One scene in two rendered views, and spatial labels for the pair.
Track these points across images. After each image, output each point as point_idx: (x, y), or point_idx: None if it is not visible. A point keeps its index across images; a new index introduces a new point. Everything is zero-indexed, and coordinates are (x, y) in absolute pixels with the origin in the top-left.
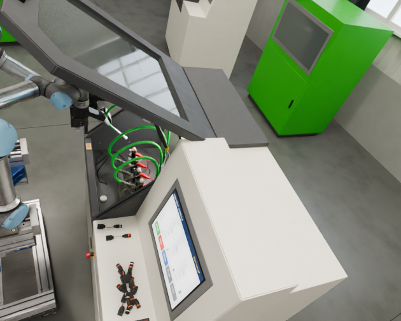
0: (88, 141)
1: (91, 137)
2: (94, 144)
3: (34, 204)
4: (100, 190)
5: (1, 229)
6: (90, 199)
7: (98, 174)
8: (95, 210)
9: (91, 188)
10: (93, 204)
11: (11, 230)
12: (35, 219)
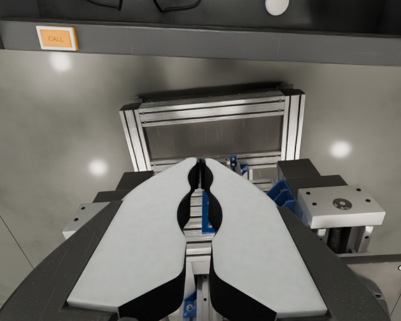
0: (23, 35)
1: None
2: (18, 1)
3: (317, 218)
4: (233, 8)
5: (386, 283)
6: (335, 63)
7: (162, 5)
8: (391, 51)
9: (288, 55)
10: (359, 57)
11: (400, 270)
12: (365, 216)
